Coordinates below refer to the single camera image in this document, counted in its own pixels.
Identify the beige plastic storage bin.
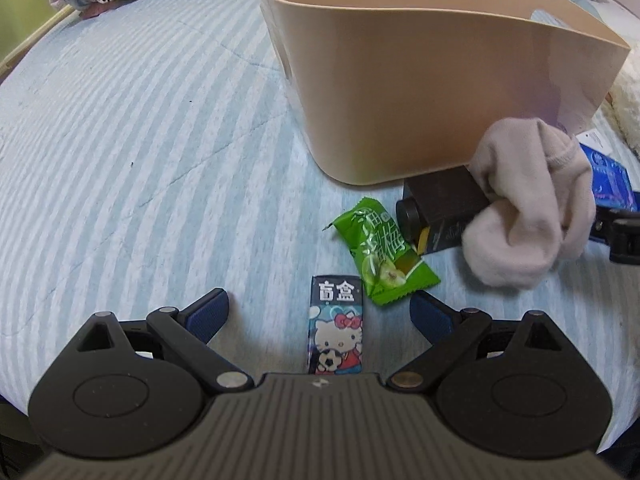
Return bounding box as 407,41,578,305
259,0,629,185

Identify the white fluffy plush cushion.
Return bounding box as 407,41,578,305
603,46,640,156

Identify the black gold small box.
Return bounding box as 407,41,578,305
396,166,489,256

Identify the blue tissue packet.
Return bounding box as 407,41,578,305
576,128,638,211

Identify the hello kitty blind box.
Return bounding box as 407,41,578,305
307,275,363,375

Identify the green plum candy packet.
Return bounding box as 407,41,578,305
328,197,440,307

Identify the green plastic storage box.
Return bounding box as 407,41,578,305
0,0,73,80

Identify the beige sock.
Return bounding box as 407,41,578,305
462,118,596,289

